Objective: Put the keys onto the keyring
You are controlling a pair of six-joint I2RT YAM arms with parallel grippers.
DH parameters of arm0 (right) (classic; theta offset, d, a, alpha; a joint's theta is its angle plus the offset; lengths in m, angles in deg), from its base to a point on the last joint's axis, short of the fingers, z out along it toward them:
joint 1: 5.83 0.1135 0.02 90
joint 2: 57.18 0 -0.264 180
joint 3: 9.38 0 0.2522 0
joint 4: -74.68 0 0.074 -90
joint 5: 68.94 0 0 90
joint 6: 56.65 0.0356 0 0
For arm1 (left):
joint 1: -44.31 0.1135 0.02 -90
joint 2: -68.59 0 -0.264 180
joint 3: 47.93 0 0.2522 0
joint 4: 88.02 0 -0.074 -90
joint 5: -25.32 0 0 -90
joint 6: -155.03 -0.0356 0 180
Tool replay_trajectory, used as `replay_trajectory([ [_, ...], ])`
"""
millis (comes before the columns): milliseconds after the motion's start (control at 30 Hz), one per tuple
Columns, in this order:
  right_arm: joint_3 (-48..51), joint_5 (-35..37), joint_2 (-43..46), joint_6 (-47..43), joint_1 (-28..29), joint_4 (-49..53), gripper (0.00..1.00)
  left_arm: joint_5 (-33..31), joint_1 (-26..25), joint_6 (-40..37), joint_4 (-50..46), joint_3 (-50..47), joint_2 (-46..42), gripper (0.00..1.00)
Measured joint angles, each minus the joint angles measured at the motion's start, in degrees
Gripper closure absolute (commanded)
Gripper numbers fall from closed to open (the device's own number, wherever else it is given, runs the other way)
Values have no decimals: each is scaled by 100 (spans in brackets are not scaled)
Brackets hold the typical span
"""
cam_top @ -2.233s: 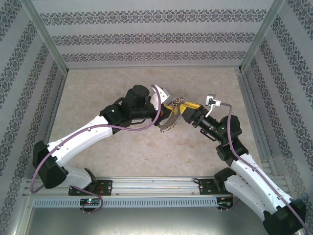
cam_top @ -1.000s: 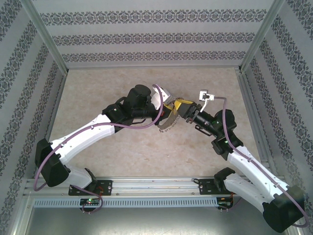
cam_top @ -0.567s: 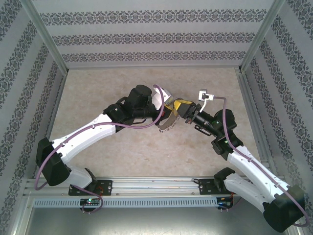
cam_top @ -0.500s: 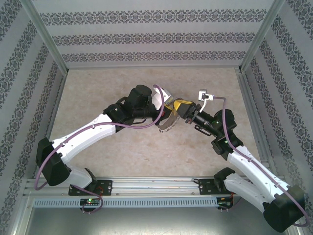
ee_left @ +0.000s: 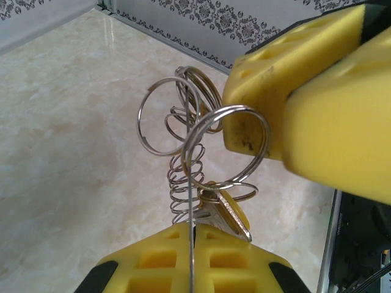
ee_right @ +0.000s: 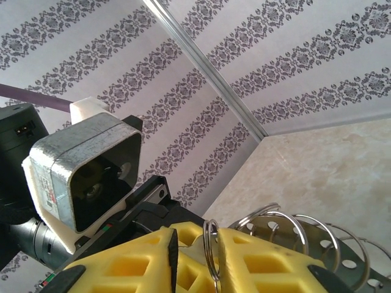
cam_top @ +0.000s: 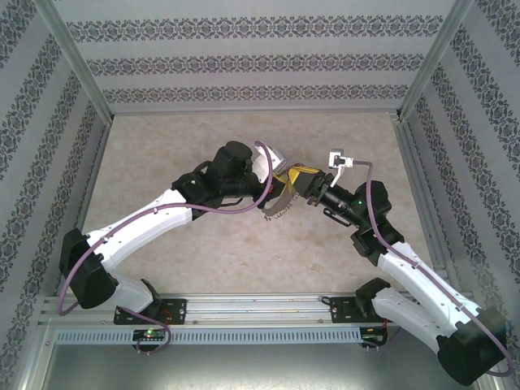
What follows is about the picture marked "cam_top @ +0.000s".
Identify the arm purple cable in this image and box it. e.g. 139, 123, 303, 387
352, 160, 513, 377
57, 140, 274, 355

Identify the aluminium frame rail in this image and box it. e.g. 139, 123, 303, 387
109, 106, 401, 117

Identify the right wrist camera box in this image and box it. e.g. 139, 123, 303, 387
327, 148, 355, 188

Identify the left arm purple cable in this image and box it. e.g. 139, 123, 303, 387
57, 140, 274, 355

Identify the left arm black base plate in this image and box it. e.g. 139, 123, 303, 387
113, 298, 189, 326

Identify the grey slotted cable duct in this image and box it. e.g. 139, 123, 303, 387
54, 327, 362, 345

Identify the aluminium frame bar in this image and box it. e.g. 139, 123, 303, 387
477, 365, 511, 390
15, 320, 58, 390

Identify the aluminium frame post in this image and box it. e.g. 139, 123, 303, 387
31, 0, 115, 123
396, 0, 475, 121

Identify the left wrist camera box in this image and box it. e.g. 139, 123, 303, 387
252, 146, 290, 184

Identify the aluminium mounting rail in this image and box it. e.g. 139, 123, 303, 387
38, 292, 476, 326

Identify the grey metal sheet panel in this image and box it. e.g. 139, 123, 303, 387
40, 344, 492, 390

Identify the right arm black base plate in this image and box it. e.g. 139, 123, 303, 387
331, 295, 403, 325

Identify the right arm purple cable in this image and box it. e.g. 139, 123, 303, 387
352, 160, 513, 377

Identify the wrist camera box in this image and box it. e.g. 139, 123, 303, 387
327, 148, 355, 188
252, 146, 290, 184

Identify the silver keyring chain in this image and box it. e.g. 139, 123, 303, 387
262, 190, 301, 223

